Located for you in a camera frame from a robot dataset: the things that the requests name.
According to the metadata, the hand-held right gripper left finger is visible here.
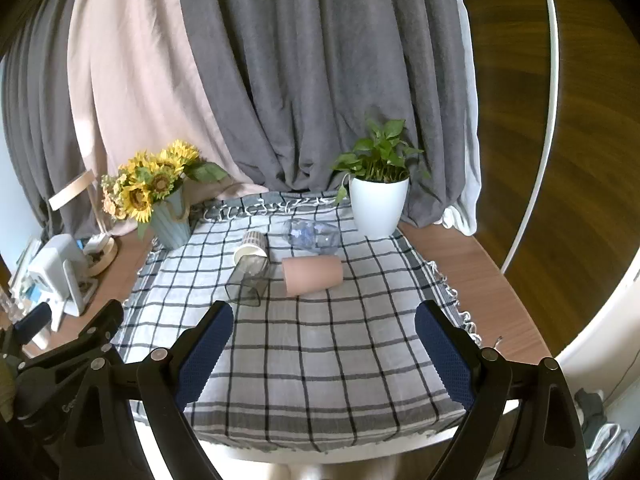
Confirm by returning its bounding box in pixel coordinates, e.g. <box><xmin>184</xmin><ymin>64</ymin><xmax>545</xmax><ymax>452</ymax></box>
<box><xmin>59</xmin><ymin>301</ymin><xmax>235</xmax><ymax>480</ymax></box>

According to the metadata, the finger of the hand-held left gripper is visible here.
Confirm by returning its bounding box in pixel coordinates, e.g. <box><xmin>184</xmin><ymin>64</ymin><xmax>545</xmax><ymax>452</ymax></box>
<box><xmin>0</xmin><ymin>302</ymin><xmax>54</xmax><ymax>361</ymax></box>
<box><xmin>20</xmin><ymin>299</ymin><xmax>125</xmax><ymax>386</ymax></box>

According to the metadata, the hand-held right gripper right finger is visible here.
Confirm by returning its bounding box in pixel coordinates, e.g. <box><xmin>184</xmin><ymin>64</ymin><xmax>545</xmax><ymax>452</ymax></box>
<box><xmin>414</xmin><ymin>300</ymin><xmax>591</xmax><ymax>480</ymax></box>

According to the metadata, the smoky square glass cup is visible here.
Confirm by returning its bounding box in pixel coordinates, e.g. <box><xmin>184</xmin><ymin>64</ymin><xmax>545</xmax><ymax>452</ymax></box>
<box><xmin>224</xmin><ymin>257</ymin><xmax>271</xmax><ymax>307</ymax></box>

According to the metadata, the white striped cup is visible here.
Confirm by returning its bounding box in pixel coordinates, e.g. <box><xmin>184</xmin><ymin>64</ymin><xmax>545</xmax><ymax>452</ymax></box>
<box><xmin>233</xmin><ymin>230</ymin><xmax>271</xmax><ymax>267</ymax></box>

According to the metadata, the pink cup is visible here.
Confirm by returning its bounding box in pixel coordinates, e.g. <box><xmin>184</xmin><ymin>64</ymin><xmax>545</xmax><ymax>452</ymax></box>
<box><xmin>281</xmin><ymin>255</ymin><xmax>344</xmax><ymax>297</ymax></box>

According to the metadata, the white desktop device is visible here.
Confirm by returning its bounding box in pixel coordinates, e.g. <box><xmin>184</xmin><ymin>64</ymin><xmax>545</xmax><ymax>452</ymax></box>
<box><xmin>27</xmin><ymin>234</ymin><xmax>99</xmax><ymax>318</ymax></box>

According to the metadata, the wooden desk lamp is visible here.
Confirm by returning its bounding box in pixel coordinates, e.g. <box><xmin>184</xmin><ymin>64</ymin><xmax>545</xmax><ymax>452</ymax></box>
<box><xmin>48</xmin><ymin>170</ymin><xmax>121</xmax><ymax>277</ymax></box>

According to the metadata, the grey checked tablecloth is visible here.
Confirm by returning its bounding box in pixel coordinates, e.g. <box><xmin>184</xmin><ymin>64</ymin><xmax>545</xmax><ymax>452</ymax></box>
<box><xmin>111</xmin><ymin>191</ymin><xmax>483</xmax><ymax>456</ymax></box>

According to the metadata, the teal ribbed vase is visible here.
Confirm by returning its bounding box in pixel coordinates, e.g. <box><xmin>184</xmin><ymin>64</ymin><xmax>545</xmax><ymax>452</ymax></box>
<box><xmin>150</xmin><ymin>191</ymin><xmax>194</xmax><ymax>251</ymax></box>

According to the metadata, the sunflower bouquet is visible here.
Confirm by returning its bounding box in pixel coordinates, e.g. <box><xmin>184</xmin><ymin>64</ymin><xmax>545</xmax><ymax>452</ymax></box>
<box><xmin>100</xmin><ymin>140</ymin><xmax>229</xmax><ymax>239</ymax></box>

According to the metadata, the pile of clothes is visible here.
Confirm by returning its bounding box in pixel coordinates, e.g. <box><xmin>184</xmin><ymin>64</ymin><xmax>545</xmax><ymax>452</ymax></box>
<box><xmin>572</xmin><ymin>387</ymin><xmax>635</xmax><ymax>467</ymax></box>

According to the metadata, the green plant in white pot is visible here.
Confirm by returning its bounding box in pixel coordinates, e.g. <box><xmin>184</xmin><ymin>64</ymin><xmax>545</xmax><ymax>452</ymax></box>
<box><xmin>331</xmin><ymin>118</ymin><xmax>431</xmax><ymax>239</ymax></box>

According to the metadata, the grey pleated curtain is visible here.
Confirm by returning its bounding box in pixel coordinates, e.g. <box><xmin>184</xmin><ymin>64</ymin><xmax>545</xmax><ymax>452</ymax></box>
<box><xmin>2</xmin><ymin>0</ymin><xmax>108</xmax><ymax>241</ymax></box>

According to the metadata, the pink curtain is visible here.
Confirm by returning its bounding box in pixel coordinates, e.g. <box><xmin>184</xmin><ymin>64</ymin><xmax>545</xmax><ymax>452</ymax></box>
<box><xmin>67</xmin><ymin>0</ymin><xmax>261</xmax><ymax>238</ymax></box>

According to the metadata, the dark grey curtain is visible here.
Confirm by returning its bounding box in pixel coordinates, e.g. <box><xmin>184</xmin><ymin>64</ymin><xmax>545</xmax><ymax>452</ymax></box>
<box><xmin>175</xmin><ymin>0</ymin><xmax>481</xmax><ymax>228</ymax></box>

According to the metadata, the white hoop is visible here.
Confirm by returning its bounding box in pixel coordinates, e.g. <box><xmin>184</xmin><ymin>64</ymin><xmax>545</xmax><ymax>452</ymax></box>
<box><xmin>500</xmin><ymin>0</ymin><xmax>559</xmax><ymax>275</ymax></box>

